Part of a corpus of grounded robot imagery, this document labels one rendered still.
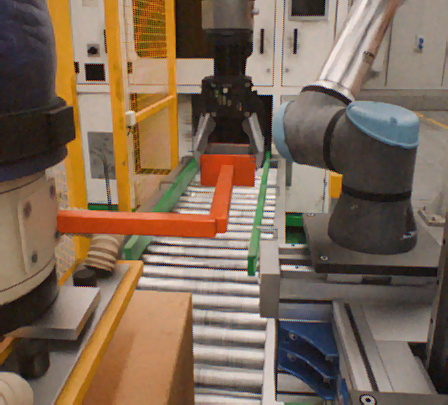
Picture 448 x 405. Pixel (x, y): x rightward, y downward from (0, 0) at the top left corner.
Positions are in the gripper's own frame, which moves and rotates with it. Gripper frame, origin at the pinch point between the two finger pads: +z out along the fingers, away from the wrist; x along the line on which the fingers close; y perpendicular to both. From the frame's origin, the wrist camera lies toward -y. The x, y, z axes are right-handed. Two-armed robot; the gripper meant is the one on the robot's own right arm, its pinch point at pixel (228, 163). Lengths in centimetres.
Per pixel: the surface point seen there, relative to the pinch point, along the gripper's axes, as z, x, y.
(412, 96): 89, 323, -869
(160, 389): 23.9, -7.6, 23.9
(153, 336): 23.9, -10.7, 13.1
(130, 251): 56, -40, -80
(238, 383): 64, 1, -24
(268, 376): 59, 9, -21
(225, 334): 64, -3, -43
